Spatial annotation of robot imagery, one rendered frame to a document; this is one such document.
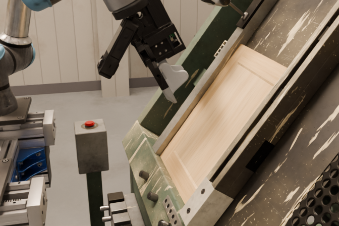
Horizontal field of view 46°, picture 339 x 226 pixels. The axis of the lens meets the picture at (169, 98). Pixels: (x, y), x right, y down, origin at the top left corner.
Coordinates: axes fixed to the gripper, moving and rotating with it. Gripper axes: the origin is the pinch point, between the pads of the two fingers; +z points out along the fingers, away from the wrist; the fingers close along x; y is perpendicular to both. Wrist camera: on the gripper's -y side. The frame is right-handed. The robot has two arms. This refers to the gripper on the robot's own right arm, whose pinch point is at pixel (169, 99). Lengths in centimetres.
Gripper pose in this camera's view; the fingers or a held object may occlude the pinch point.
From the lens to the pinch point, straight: 79.0
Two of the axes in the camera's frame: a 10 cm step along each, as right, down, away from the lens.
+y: 8.7, -4.9, 0.0
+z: 4.5, 7.9, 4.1
